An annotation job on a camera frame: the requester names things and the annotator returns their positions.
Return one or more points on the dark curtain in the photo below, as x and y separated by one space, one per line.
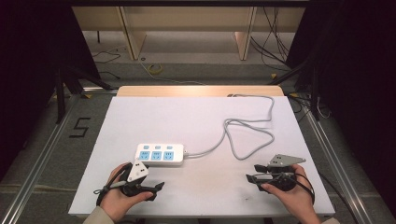
28 77
361 93

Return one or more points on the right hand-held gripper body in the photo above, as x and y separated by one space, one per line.
281 179

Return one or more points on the person's right hand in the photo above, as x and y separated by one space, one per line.
299 199

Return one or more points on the yellow tape roll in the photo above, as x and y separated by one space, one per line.
155 68

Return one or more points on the aluminium floor rail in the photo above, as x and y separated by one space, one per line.
46 149
336 168

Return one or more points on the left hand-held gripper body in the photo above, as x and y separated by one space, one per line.
136 171

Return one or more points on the white power strip blue sockets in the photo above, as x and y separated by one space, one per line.
160 154

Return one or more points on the person's left hand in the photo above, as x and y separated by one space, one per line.
113 202

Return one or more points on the black metal stand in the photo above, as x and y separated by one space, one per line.
314 93
60 93

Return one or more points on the light wooden bench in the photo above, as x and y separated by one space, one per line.
186 18

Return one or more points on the white board mat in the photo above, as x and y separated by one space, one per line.
174 124

